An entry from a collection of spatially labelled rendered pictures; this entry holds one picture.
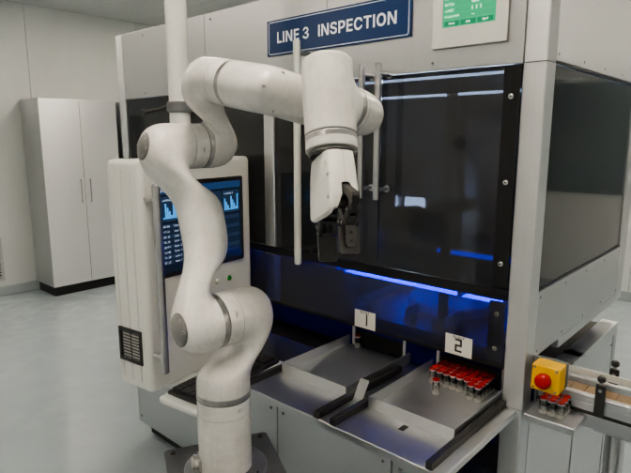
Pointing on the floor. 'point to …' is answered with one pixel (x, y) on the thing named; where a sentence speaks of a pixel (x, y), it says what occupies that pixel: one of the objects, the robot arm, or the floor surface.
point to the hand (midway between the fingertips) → (338, 251)
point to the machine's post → (528, 225)
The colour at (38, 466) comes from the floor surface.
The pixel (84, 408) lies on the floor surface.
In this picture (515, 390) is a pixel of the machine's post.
